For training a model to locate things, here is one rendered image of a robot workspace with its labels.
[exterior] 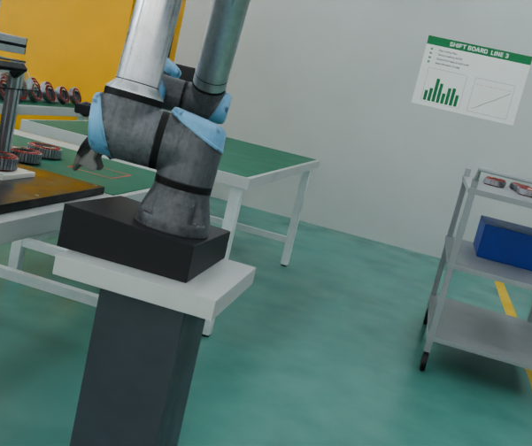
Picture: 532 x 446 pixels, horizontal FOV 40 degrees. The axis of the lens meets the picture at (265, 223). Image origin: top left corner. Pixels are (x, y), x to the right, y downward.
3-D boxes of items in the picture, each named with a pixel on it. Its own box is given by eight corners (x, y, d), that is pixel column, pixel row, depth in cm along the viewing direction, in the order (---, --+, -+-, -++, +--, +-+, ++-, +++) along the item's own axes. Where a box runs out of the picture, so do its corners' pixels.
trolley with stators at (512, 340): (523, 349, 426) (574, 182, 408) (547, 415, 329) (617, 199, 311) (421, 320, 438) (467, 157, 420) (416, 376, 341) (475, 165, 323)
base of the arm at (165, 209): (212, 231, 155) (224, 187, 153) (203, 243, 140) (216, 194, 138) (143, 211, 155) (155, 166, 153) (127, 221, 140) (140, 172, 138)
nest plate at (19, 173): (34, 176, 193) (35, 172, 193) (2, 180, 178) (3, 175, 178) (-15, 163, 196) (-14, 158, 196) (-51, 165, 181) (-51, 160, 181)
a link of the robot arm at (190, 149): (212, 192, 141) (232, 124, 139) (144, 173, 139) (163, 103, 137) (213, 184, 152) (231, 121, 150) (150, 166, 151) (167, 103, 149)
